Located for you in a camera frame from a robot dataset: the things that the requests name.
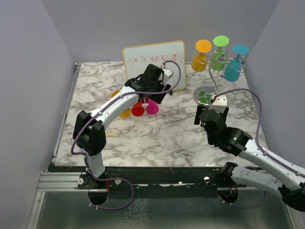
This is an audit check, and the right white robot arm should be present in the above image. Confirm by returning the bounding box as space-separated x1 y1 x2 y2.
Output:
194 105 305 212

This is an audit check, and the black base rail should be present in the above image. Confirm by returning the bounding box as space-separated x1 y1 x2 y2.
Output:
48 164 237 199

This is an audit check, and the green wine glass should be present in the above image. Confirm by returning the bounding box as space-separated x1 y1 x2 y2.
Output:
211 35 230 71

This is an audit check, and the yellow framed whiteboard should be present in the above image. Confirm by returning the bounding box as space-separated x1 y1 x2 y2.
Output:
122 41 187 90

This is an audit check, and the chrome wine glass rack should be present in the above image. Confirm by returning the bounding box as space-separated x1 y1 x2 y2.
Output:
193 55 247 106

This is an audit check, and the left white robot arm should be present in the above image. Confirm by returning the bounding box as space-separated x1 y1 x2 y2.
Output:
72 64 173 188

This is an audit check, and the red wine glass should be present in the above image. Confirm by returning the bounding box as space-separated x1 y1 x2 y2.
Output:
131 100 145 117

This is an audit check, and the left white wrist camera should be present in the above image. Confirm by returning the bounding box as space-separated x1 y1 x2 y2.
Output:
159 64 173 85

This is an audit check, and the blue wine glass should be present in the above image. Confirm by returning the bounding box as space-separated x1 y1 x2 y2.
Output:
224 44 249 82

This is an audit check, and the yellow wine glass front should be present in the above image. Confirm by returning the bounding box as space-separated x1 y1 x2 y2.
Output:
111 90 132 119

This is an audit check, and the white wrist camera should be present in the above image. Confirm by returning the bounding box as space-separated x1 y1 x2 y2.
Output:
159 64 173 85
209 95 227 114

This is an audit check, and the yellow wine glass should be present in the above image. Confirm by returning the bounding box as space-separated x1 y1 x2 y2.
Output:
192 39 212 72
111 90 132 119

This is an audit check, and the yellow wine glass left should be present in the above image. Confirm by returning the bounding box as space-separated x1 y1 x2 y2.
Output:
192 39 212 72

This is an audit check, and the pink wine glass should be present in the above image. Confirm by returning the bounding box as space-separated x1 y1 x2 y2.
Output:
146 98 159 115

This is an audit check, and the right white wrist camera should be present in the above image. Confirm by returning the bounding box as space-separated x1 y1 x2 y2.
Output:
209 95 227 114

